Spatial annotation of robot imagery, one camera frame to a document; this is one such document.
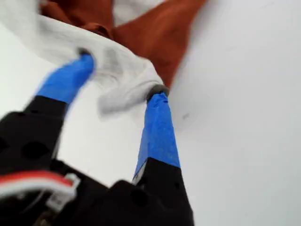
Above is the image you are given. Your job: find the grey and brown raglan shirt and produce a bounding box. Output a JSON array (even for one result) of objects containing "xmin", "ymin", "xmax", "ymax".
[{"xmin": 0, "ymin": 0, "xmax": 207, "ymax": 116}]

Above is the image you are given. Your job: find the red white servo wire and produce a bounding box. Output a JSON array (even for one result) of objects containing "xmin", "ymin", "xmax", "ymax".
[{"xmin": 0, "ymin": 170, "xmax": 80, "ymax": 208}]

